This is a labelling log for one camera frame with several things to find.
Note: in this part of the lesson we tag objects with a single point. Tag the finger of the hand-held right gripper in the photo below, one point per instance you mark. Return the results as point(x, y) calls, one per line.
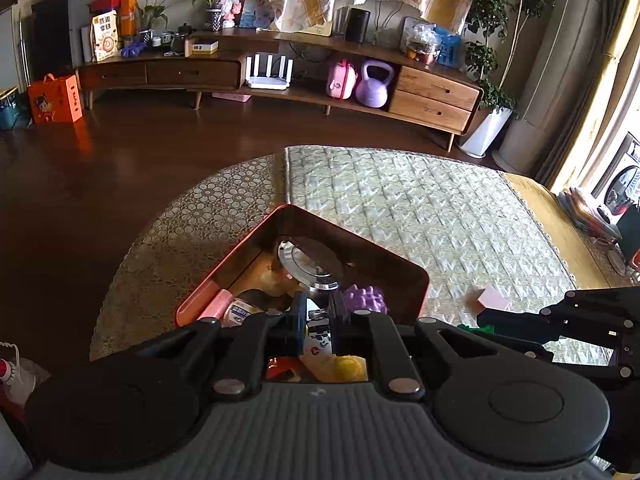
point(600, 310)
point(530, 332)

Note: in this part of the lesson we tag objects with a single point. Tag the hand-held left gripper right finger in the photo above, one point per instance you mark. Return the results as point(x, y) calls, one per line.
point(336, 320)

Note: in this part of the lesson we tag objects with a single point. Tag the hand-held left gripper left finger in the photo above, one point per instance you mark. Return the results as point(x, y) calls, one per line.
point(299, 317)

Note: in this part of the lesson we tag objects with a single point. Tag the small black white object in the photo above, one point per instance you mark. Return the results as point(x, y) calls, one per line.
point(316, 317)

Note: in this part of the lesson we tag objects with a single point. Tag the white packet with red print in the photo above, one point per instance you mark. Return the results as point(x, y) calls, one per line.
point(317, 349)

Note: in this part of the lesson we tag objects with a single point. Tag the purple toy grapes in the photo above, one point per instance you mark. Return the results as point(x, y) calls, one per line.
point(367, 300)

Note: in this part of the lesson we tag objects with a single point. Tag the yellow toy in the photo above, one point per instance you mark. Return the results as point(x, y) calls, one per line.
point(350, 367)

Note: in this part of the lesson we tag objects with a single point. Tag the pink block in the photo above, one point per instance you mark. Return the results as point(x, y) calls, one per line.
point(489, 300)

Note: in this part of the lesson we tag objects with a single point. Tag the round silver metal tin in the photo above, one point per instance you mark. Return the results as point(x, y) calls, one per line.
point(310, 265)

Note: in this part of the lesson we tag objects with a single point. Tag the small green object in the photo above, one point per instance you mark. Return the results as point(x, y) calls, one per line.
point(472, 329)

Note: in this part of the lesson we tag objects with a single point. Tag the small white labelled bottle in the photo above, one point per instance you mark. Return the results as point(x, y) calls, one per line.
point(239, 312)

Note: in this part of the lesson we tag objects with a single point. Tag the red metal box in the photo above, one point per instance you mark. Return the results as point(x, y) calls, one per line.
point(395, 280)

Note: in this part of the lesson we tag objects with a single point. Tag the pink roll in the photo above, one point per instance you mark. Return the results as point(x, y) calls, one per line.
point(212, 305)

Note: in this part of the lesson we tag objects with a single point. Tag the washing machine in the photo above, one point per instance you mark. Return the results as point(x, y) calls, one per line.
point(622, 180)

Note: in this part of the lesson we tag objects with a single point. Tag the lace tablecloth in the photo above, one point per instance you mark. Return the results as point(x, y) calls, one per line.
point(175, 240)

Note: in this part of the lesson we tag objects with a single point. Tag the tall plant in white planter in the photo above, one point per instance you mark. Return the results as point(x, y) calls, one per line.
point(487, 130)

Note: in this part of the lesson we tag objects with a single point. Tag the long wooden media cabinet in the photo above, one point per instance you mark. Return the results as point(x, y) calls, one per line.
point(310, 95)

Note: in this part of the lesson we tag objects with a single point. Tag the yellow side curtain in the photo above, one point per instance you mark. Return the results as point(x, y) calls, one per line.
point(607, 85)

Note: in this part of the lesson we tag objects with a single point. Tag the light wooden drawer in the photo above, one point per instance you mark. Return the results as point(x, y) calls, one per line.
point(435, 87)
point(430, 112)

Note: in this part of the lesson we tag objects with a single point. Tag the pink tray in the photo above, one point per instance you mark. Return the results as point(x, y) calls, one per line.
point(232, 96)

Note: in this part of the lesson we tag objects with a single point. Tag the purple kettlebell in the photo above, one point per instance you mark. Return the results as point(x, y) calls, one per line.
point(374, 90)

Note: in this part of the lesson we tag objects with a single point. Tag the pink toy case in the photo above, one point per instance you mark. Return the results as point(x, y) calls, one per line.
point(341, 80)

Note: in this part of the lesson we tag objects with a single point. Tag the beige floor standing air conditioner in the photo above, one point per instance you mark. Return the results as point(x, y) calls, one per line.
point(550, 70)

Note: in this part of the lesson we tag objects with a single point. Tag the white router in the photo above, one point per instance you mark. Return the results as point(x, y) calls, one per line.
point(270, 74)

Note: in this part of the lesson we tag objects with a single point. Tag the wide dark wooden drawer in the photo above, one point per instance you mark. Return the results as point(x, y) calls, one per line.
point(192, 74)

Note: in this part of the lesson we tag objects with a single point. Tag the small yellow white box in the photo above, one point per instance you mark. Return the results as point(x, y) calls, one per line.
point(202, 47)

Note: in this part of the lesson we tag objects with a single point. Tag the clear plastic bag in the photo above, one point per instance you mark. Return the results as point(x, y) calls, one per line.
point(422, 42)

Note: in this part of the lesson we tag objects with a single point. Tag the black cylinder speaker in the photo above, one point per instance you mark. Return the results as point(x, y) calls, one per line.
point(357, 24)

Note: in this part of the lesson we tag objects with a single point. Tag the red capped bottle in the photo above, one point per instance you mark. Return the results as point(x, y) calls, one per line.
point(6, 370)

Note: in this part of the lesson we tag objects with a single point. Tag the white shell shaped ornament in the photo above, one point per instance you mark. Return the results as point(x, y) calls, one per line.
point(392, 20)

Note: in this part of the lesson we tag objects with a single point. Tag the small dark wooden drawer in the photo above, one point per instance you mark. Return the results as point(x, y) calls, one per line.
point(112, 75)

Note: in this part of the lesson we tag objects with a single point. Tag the blue dumbbells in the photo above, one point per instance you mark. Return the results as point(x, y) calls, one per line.
point(132, 50)

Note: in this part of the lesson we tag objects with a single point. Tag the framed picture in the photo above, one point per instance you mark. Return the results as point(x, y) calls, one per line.
point(255, 5)

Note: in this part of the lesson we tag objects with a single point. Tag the orange gift box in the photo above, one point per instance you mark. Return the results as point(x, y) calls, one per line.
point(55, 102)

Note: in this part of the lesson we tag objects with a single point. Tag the small green potted plant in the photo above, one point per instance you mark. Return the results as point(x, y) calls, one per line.
point(147, 20)

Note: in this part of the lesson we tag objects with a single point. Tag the printed snack bag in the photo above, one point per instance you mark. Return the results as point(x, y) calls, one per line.
point(105, 35)

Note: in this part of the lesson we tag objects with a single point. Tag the orange carton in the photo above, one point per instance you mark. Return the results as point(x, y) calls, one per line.
point(125, 12)

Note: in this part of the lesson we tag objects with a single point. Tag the blue bucket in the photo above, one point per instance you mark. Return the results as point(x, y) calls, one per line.
point(10, 112)

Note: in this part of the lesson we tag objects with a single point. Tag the black cabinet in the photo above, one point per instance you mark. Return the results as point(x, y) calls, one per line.
point(55, 35)

